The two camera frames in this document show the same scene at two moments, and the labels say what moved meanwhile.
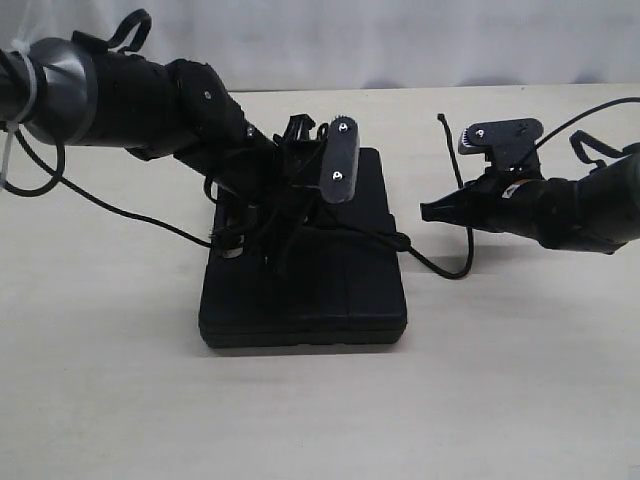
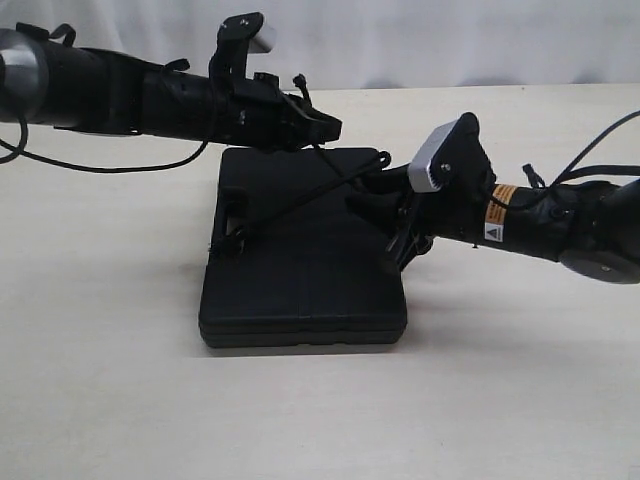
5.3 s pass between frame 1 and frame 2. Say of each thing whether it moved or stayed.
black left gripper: moved
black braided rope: moved
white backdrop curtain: stayed
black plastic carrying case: stayed
